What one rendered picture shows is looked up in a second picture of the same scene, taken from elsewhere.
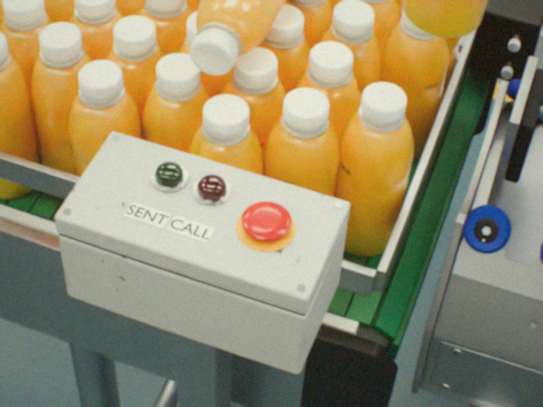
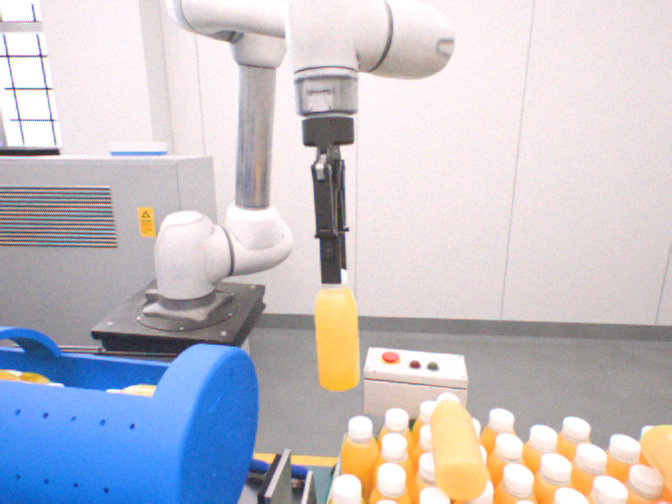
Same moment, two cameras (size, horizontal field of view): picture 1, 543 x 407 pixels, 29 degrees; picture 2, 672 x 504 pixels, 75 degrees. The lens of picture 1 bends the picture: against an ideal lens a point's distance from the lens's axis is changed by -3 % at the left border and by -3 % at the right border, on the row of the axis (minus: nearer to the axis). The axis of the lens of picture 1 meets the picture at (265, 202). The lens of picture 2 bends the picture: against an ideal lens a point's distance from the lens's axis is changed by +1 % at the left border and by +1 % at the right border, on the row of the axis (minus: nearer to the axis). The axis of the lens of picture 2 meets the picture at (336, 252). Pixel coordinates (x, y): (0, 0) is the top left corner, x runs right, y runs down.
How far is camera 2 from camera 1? 1.34 m
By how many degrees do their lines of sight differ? 117
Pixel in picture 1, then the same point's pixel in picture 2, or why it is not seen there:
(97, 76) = (501, 414)
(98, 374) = not seen: outside the picture
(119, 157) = (456, 372)
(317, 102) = (392, 415)
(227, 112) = (430, 406)
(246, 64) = not seen: hidden behind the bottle
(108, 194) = (450, 362)
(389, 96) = (357, 423)
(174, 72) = not seen: hidden behind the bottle
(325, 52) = (398, 442)
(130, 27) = (512, 441)
